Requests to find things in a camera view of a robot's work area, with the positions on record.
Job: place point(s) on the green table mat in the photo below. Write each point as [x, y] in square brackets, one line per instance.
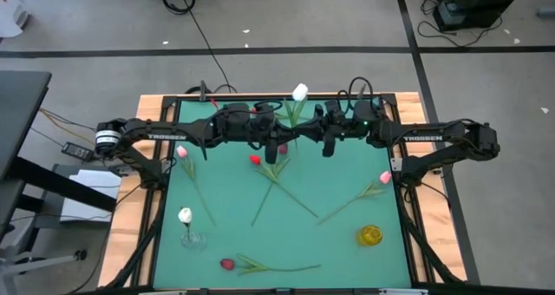
[282, 243]

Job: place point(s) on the clear glass vase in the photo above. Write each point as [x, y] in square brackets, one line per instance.
[193, 240]

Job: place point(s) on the black desk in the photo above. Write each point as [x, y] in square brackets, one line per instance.
[21, 113]

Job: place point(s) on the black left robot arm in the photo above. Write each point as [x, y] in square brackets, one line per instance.
[167, 136]

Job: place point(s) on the black table frame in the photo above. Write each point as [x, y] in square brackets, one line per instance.
[171, 100]

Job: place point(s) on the white artificial tulip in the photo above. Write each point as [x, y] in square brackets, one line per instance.
[299, 92]
[185, 215]

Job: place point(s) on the grey chair base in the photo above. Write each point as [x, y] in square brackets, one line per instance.
[26, 260]

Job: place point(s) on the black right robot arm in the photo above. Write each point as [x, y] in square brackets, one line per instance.
[422, 138]

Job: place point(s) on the black equipment cart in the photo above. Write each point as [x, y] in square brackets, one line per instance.
[477, 0]

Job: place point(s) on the white frame strip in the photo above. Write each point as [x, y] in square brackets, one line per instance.
[162, 293]
[403, 292]

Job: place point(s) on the silver frame bracket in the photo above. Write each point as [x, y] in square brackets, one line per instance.
[395, 164]

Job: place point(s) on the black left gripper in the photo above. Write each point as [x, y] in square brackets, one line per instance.
[266, 128]

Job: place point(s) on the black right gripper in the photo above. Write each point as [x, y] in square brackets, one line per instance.
[334, 119]

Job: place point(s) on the white flat box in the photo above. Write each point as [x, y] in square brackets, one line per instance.
[93, 195]

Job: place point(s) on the dark red artificial tulip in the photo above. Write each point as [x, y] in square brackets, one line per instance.
[282, 148]
[227, 264]

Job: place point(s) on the pink artificial tulip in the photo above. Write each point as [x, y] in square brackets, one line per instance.
[385, 176]
[181, 151]

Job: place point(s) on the small grey object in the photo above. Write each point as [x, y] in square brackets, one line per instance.
[546, 12]

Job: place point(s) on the yellow glass vase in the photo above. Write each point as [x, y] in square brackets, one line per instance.
[369, 235]

